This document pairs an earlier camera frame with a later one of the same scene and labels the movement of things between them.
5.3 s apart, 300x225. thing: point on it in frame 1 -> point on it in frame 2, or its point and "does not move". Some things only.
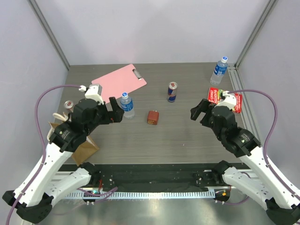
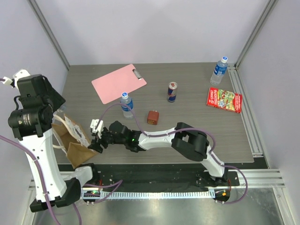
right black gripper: [205, 106] -> [96, 146]
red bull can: [172, 91] does not move
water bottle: [220, 70] does not move
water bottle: [126, 103] does not move
